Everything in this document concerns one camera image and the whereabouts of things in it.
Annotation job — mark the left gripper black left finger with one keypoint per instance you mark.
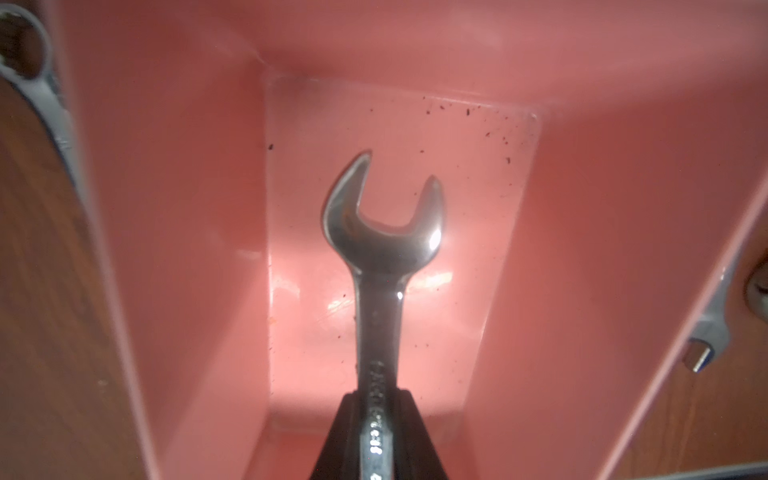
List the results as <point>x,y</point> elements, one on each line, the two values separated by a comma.
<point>339,458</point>

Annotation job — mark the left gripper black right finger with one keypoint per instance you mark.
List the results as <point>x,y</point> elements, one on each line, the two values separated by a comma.
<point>415,456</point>

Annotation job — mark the short silver combination wrench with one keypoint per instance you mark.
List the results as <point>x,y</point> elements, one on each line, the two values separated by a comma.
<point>382,259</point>

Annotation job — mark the large silver combination wrench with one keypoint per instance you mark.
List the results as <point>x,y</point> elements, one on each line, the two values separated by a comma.
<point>711,335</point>

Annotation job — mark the pink plastic storage box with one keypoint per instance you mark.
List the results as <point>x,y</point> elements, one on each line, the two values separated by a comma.
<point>601,162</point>

